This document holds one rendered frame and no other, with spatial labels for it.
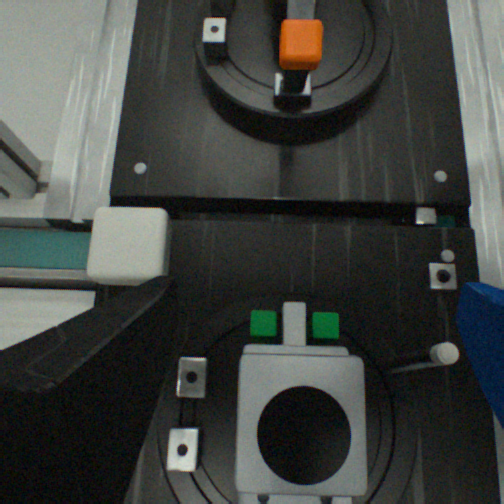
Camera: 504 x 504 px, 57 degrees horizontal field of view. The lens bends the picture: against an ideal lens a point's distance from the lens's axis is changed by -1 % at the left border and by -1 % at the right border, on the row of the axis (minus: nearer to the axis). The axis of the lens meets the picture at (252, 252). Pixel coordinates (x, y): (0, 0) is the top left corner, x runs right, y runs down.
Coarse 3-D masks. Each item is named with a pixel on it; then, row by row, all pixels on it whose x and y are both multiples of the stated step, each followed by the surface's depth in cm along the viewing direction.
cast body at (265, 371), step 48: (288, 336) 20; (240, 384) 16; (288, 384) 16; (336, 384) 16; (240, 432) 16; (288, 432) 15; (336, 432) 15; (240, 480) 15; (288, 480) 14; (336, 480) 15
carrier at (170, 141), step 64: (192, 0) 35; (256, 0) 33; (320, 0) 33; (384, 0) 35; (128, 64) 34; (192, 64) 34; (256, 64) 31; (320, 64) 31; (384, 64) 31; (448, 64) 33; (128, 128) 32; (192, 128) 32; (256, 128) 32; (320, 128) 32; (384, 128) 32; (448, 128) 32; (128, 192) 31; (192, 192) 31; (256, 192) 31; (320, 192) 30; (384, 192) 30; (448, 192) 30
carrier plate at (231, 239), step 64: (192, 256) 29; (256, 256) 29; (320, 256) 29; (384, 256) 29; (448, 256) 29; (192, 320) 28; (384, 320) 28; (448, 320) 28; (448, 384) 27; (448, 448) 26
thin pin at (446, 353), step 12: (432, 348) 18; (444, 348) 17; (456, 348) 17; (384, 360) 25; (396, 360) 23; (408, 360) 21; (420, 360) 19; (432, 360) 18; (444, 360) 17; (456, 360) 17; (396, 372) 24
